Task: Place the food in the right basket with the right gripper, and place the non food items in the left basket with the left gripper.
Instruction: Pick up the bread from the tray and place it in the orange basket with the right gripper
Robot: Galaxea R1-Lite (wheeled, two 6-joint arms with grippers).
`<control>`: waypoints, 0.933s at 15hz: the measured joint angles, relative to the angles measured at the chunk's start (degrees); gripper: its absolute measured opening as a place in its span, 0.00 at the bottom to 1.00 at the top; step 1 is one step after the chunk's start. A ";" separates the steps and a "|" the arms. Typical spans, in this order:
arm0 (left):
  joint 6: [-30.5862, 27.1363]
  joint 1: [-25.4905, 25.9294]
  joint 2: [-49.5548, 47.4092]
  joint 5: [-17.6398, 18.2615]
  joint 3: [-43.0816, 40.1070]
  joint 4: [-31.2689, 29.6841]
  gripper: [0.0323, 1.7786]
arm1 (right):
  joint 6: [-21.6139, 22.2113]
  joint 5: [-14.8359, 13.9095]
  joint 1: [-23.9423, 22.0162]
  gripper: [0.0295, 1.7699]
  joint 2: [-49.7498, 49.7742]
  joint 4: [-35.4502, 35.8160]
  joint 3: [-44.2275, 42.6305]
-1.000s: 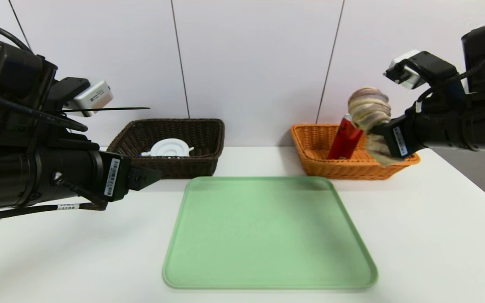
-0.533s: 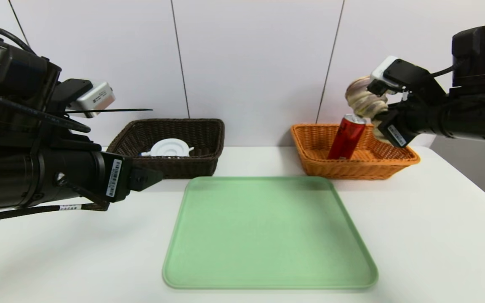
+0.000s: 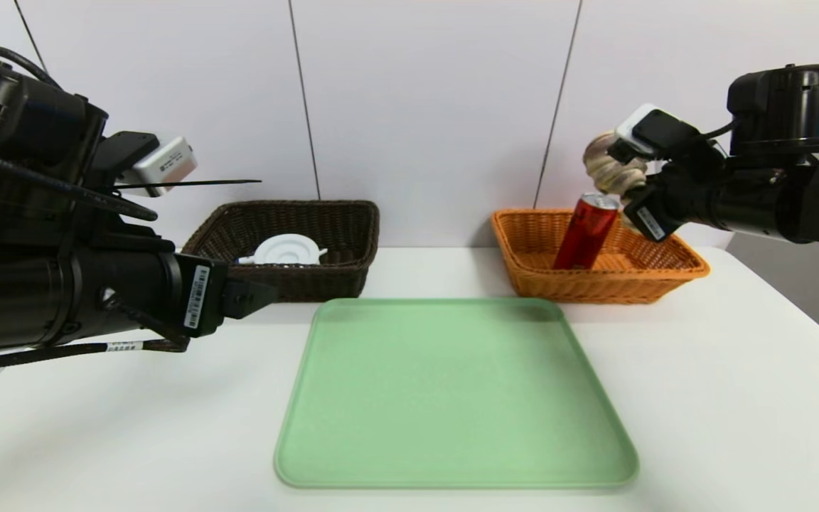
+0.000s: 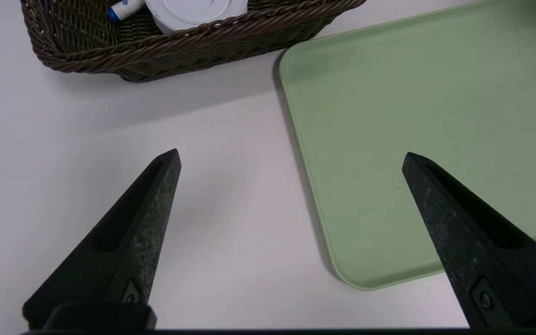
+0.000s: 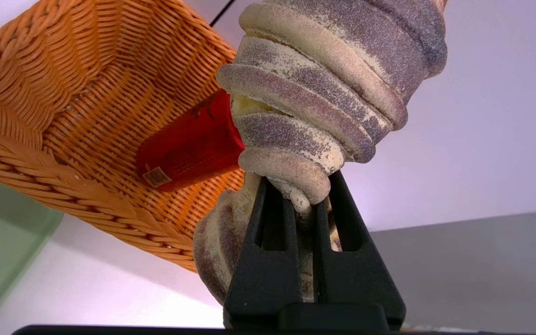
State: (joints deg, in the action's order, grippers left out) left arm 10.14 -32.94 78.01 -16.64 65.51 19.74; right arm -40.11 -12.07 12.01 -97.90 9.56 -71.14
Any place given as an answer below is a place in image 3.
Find light green plastic tray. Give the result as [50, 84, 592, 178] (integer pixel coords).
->
[274, 297, 639, 489]

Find red soda can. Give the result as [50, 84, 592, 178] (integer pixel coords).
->
[552, 192, 620, 271]

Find black left wrist camera cable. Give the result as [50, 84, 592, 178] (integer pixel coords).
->
[0, 338, 191, 374]

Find dark brown wicker basket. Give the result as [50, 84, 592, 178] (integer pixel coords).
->
[182, 200, 380, 303]

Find thin black cable tie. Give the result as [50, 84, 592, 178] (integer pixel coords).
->
[114, 178, 262, 193]

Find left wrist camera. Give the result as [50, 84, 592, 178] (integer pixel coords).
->
[112, 132, 198, 198]

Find striped bread loaf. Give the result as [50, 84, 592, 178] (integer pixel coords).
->
[583, 132, 651, 230]

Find white tape roll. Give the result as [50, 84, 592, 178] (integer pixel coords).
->
[253, 234, 328, 267]

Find orange wicker basket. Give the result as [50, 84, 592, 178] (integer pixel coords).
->
[490, 208, 710, 305]

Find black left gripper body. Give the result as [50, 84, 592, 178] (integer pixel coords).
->
[83, 246, 230, 339]

